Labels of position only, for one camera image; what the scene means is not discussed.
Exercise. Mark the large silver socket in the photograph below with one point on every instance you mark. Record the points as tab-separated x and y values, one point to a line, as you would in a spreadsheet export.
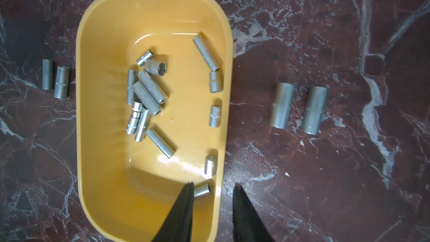
314	110

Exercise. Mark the small silver socket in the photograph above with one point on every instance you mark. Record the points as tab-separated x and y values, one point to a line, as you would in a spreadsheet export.
149	54

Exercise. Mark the short silver socket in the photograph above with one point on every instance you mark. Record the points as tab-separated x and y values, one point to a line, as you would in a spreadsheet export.
215	116
210	168
215	83
155	67

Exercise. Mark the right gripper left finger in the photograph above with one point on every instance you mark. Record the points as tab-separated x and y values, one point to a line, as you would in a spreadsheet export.
177	226

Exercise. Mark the yellow plastic storage box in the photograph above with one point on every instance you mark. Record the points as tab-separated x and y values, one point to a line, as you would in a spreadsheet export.
127	188

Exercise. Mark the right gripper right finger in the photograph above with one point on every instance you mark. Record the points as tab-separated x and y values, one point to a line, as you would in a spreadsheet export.
248	226

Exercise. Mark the silver deep socket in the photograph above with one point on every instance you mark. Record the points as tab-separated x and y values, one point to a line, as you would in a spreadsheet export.
282	104

